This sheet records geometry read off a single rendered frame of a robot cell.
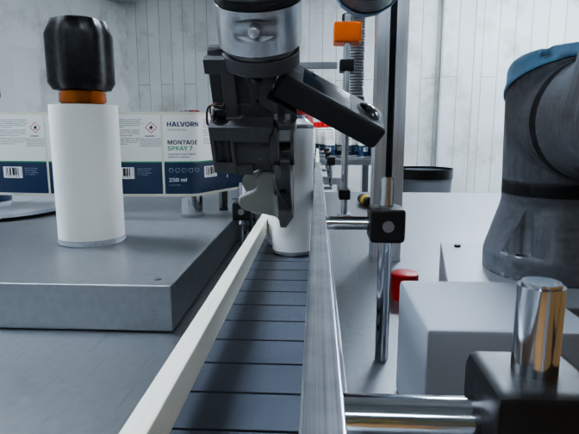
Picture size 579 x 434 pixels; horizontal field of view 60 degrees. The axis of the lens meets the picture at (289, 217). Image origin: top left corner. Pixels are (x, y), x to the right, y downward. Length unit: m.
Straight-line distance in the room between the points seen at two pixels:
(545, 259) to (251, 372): 0.33
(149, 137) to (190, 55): 4.97
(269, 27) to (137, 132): 0.52
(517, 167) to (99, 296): 0.45
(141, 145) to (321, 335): 0.77
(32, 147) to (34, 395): 0.62
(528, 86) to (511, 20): 4.88
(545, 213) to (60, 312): 0.50
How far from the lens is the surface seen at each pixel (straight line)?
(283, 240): 0.62
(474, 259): 0.64
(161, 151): 0.92
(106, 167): 0.72
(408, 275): 0.63
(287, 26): 0.45
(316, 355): 0.17
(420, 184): 4.63
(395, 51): 0.80
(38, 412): 0.44
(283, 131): 0.49
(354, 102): 0.51
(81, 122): 0.71
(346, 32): 0.81
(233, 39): 0.45
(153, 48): 6.08
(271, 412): 0.30
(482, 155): 5.33
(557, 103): 0.49
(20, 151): 1.02
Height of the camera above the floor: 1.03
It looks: 10 degrees down
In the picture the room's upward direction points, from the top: straight up
